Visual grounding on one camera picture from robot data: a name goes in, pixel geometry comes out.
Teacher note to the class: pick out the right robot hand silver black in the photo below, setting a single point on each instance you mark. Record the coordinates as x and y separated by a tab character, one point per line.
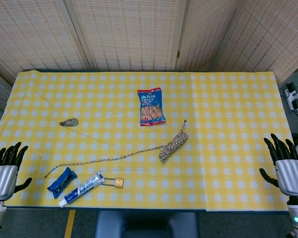
293	176

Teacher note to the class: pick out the blue red snack bag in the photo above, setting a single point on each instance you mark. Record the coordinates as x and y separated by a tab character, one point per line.
151	109

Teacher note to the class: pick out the dark blue pouch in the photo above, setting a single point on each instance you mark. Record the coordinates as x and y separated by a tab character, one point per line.
62	183

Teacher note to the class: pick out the white blue toothpaste tube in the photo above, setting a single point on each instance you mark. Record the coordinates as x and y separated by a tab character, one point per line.
82	189

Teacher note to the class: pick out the white power strip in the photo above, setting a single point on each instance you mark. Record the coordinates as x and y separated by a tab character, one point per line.
292	98

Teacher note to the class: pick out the brass padlock long shackle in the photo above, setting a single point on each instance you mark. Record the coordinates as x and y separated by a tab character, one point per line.
119	182

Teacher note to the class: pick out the yellow floor tape strip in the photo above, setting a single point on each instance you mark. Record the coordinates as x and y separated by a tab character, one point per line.
70	224

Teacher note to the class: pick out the brass screen hinge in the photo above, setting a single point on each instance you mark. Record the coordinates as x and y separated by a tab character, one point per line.
178	54

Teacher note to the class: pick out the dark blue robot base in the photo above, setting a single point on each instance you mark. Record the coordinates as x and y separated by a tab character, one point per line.
144	225

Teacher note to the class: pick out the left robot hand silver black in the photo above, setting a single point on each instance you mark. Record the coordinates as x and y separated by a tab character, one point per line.
2	178

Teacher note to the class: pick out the yellow white checkered tablecloth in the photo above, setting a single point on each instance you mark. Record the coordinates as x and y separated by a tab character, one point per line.
226	148

